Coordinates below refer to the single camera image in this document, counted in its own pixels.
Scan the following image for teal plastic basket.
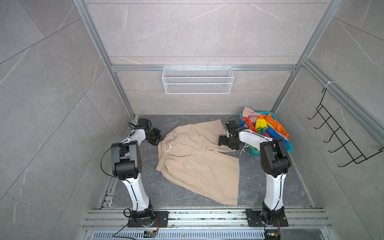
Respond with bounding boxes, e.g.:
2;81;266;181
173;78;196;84
239;111;294;157

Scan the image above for beige drawstring shorts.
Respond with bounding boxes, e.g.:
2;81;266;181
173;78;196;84
156;120;240;206

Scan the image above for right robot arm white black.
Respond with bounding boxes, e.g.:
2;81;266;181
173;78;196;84
218;120;292;227

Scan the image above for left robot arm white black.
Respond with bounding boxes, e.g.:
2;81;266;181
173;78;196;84
111;127;162;227

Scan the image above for pink shorts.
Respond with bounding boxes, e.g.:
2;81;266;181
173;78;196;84
242;107;261;122

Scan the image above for rainbow coloured shorts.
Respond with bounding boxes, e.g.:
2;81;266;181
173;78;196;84
239;113;291;151

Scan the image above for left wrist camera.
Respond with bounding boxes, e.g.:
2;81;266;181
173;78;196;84
137;118;152;129

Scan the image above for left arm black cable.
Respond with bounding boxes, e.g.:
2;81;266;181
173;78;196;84
99;143;121;179

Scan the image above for white wire mesh basket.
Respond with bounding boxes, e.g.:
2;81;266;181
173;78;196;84
162;67;235;95

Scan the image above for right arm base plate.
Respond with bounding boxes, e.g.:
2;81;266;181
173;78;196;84
245;209;289;227

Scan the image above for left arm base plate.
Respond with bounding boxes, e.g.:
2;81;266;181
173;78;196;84
128;211;169;228

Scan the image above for aluminium frame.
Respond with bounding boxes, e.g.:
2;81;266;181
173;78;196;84
71;0;384;145

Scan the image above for aluminium mounting rail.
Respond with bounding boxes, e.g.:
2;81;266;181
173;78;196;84
81;208;332;230

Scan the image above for black wire hook rack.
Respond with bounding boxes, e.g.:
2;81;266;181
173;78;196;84
307;88;384;168

